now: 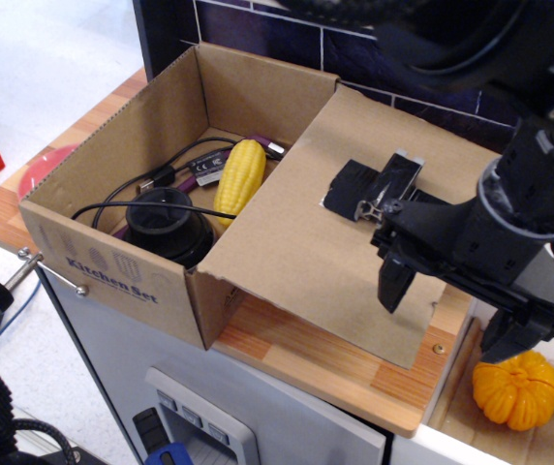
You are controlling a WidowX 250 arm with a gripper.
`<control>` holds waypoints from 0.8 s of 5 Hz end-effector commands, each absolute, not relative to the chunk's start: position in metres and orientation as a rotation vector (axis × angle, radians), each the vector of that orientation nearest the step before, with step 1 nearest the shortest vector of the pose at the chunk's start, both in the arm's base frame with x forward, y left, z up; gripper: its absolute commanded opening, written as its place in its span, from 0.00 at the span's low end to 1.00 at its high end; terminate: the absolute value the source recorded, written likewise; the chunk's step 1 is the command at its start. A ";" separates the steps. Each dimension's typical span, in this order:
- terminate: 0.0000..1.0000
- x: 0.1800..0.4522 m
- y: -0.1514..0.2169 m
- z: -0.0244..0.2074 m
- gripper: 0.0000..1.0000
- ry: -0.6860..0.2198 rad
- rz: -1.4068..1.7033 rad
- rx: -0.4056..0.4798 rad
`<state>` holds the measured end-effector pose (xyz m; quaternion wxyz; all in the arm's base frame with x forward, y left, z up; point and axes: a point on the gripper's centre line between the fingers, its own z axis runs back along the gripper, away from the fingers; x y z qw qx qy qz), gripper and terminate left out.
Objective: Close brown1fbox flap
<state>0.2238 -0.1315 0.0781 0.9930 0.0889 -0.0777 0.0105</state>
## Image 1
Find silver metal clamp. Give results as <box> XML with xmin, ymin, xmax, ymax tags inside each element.
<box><xmin>0</xmin><ymin>239</ymin><xmax>89</xmax><ymax>340</ymax></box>

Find black usb cable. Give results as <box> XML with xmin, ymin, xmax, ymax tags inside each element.
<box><xmin>71</xmin><ymin>137</ymin><xmax>287</xmax><ymax>229</ymax></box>

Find black round webcam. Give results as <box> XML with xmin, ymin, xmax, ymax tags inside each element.
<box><xmin>123</xmin><ymin>187</ymin><xmax>215</xmax><ymax>268</ymax></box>

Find yellow toy corn cob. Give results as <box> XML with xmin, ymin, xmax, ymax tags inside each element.
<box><xmin>213</xmin><ymin>139</ymin><xmax>266</xmax><ymax>228</ymax></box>

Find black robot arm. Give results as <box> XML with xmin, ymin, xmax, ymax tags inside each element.
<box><xmin>288</xmin><ymin>1</ymin><xmax>554</xmax><ymax>363</ymax></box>

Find red plastic plate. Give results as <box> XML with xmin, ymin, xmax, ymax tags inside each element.
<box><xmin>17</xmin><ymin>143</ymin><xmax>78</xmax><ymax>201</ymax></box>

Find blue cable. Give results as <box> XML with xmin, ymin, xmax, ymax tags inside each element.
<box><xmin>0</xmin><ymin>278</ymin><xmax>44</xmax><ymax>359</ymax></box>

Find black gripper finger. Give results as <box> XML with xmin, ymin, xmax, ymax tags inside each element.
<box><xmin>378</xmin><ymin>252</ymin><xmax>416</xmax><ymax>314</ymax></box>
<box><xmin>480</xmin><ymin>310</ymin><xmax>539</xmax><ymax>364</ymax></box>

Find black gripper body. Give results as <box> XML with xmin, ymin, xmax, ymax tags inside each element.
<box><xmin>372</xmin><ymin>115</ymin><xmax>554</xmax><ymax>346</ymax></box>

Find grey toy kitchen cabinet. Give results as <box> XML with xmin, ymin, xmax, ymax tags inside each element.
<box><xmin>41</xmin><ymin>271</ymin><xmax>554</xmax><ymax>464</ymax></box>

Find grey toy oven panel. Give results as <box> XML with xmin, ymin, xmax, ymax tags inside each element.
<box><xmin>143</xmin><ymin>366</ymin><xmax>261</xmax><ymax>464</ymax></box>

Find purple flat object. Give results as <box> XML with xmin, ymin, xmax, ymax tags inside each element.
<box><xmin>106</xmin><ymin>136</ymin><xmax>286</xmax><ymax>228</ymax></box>

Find orange toy pumpkin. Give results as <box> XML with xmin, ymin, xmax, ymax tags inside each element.
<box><xmin>472</xmin><ymin>351</ymin><xmax>554</xmax><ymax>431</ymax></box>

